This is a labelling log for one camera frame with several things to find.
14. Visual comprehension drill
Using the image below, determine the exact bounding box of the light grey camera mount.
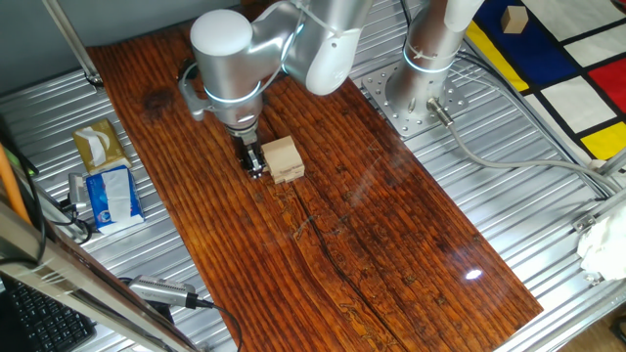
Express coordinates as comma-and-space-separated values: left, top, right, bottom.
177, 61, 212, 122

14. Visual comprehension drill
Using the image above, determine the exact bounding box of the brown wooden board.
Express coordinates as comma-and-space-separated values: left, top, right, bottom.
86, 2, 545, 352

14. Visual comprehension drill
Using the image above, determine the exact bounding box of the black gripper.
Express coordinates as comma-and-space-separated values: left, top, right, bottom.
231, 129, 268, 180

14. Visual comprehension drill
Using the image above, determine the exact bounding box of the black tangled cable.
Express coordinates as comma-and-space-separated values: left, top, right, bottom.
48, 198, 95, 246

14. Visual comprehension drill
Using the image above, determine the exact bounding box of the blue tissue pack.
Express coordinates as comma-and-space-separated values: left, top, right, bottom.
85, 164, 147, 236

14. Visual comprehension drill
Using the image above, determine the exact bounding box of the white crumpled cloth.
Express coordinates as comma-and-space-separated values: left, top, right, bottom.
575, 202, 626, 284

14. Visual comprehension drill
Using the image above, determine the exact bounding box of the gold tissue pack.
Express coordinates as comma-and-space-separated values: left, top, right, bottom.
71, 118, 132, 176

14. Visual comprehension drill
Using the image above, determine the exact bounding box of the silver corner bracket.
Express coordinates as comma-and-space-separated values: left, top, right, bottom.
571, 213, 599, 235

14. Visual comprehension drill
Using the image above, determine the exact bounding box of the silver aluminium frame bar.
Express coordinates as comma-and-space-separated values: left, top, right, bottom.
41, 0, 105, 89
0, 195, 201, 352

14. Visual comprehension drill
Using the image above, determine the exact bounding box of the silver perforated mounting plate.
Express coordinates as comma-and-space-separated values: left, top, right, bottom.
360, 61, 470, 140

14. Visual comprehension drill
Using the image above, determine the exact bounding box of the black keyboard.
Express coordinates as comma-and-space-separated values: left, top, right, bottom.
0, 276, 98, 352

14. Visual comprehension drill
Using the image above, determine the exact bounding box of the black depth camera cable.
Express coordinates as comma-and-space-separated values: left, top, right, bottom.
195, 297, 245, 352

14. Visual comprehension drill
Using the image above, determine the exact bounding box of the small wooden cube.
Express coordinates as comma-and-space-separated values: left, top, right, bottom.
500, 5, 530, 35

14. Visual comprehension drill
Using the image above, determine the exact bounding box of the colourful Mondrian pattern cloth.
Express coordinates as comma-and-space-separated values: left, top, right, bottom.
464, 0, 626, 162

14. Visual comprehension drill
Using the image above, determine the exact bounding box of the orange stick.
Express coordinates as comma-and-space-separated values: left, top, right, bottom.
0, 144, 31, 226

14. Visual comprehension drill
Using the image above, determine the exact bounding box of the wooden Jenga block tower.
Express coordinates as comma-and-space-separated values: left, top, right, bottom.
260, 135, 306, 186

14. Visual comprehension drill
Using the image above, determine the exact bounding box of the light grey adapter box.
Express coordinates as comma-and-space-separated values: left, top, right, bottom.
67, 172, 90, 206

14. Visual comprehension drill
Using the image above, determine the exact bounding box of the grey cable with metal connector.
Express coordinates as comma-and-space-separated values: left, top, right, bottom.
425, 96, 620, 197

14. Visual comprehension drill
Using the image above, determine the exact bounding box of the silver depth camera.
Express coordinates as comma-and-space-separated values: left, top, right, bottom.
127, 274, 200, 310

